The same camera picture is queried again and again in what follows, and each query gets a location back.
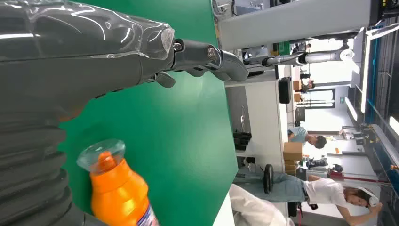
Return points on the orange bottle with clear cap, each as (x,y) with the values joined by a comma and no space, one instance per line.
(118,196)

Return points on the black rectangular box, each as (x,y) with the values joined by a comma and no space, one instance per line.
(284,90)

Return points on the green table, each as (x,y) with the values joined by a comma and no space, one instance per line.
(174,140)

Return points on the white cabinet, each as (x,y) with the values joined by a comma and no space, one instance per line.
(265,124)

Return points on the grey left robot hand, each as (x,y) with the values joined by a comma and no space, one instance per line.
(78,59)

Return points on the person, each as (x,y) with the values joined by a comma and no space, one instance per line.
(324,190)
(297,134)
(255,209)

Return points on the black round stool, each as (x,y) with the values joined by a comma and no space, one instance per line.
(268,179)

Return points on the brown cardboard box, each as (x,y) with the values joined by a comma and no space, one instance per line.
(292,151)
(297,85)

